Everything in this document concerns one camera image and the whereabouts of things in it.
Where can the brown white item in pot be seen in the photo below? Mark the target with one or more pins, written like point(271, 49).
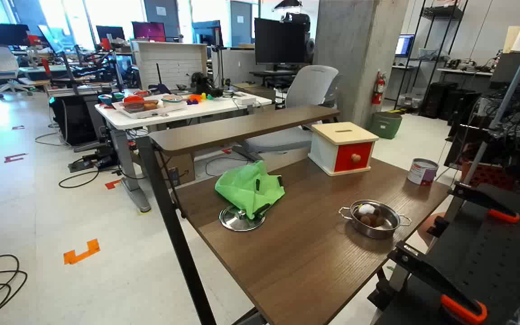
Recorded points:
point(366, 210)

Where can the red floor tape marker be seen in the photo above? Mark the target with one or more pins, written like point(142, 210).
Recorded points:
point(112, 185)

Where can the orange floor tape marker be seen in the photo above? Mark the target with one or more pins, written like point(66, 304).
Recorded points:
point(70, 257)

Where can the black metal shelf rack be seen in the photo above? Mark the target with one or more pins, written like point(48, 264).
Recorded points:
point(435, 56)

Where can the white standing desk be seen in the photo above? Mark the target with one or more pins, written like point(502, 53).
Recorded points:
point(151, 120)

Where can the green cloth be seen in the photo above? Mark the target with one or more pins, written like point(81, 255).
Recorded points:
point(243, 188)

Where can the wooden box red drawer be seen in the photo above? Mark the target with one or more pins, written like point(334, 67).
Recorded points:
point(337, 147)

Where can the wooden bench black frame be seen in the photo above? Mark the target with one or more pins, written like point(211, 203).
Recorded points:
point(229, 129)

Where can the red orange toy tray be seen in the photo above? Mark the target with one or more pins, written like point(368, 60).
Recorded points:
point(135, 102)

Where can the grey office chair white base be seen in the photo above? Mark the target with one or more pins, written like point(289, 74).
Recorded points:
point(310, 84)

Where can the red fire extinguisher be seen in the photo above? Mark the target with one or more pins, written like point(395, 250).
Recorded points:
point(379, 89)

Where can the green basket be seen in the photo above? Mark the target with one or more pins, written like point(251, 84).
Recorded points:
point(386, 125)

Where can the large black monitor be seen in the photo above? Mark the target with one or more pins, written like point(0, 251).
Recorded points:
point(278, 40)

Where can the red perforated crate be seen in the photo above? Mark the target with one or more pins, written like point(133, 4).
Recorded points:
point(485, 176)

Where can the round silver lid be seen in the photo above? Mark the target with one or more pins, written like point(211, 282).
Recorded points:
point(234, 221)

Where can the monitor with blue screen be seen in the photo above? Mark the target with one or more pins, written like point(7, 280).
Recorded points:
point(206, 33)

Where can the small lit screen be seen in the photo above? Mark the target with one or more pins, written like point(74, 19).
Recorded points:
point(402, 46)

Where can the colourful small toys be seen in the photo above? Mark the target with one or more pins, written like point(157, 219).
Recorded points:
point(195, 98)

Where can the monitor with pink screen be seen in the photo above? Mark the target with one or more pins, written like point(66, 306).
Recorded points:
point(148, 31)

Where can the white partition panel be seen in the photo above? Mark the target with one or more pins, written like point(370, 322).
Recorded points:
point(169, 64)

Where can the grey metal pole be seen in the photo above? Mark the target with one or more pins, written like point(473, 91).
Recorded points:
point(512, 84)

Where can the black device on desk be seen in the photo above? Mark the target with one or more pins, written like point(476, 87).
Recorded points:
point(198, 84)

